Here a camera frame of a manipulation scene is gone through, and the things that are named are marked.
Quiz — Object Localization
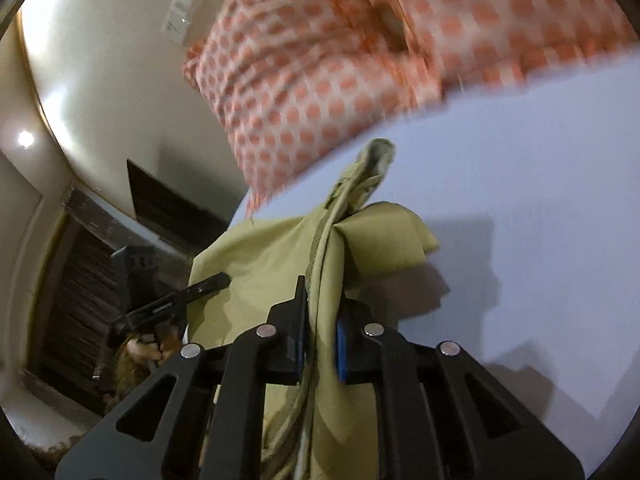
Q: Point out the dark wall-mounted television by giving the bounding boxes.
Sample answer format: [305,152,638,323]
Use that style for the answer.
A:
[125,158,232,251]

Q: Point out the person's left hand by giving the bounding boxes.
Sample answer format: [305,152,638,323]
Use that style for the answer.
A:
[125,336,182,365]

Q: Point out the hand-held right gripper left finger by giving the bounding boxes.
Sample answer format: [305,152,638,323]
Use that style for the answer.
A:
[54,275,309,480]

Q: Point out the orange dotted white pillow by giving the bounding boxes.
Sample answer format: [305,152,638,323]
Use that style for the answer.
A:
[182,0,640,219]

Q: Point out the white wall switch plate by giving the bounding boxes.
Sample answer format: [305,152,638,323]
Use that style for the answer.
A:
[161,0,204,39]

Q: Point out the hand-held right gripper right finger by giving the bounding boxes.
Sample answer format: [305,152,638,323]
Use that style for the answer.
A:
[334,298,587,480]

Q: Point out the olive green pants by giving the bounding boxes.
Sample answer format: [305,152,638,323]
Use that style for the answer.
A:
[186,138,441,480]

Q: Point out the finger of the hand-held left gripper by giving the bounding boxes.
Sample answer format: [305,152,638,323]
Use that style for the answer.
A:
[122,272,233,331]

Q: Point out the light blue bed sheet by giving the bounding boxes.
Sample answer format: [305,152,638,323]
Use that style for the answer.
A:
[226,58,640,421]

